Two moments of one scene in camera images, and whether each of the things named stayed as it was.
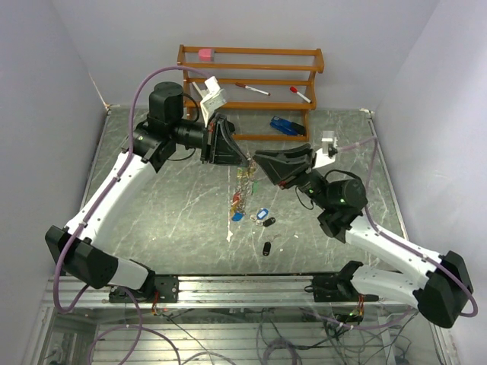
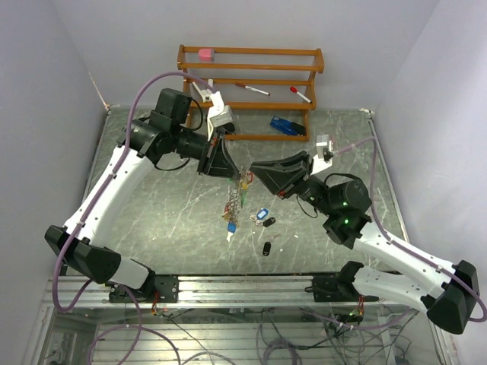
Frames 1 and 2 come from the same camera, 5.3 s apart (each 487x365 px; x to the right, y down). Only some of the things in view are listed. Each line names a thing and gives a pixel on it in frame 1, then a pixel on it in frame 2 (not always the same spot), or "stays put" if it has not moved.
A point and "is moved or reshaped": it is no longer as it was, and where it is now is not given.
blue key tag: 262,213 stays put
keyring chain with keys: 246,183 is moved or reshaped
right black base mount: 336,288 stays put
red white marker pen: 253,88 stays put
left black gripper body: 211,140 to 211,152
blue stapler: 284,125 stays put
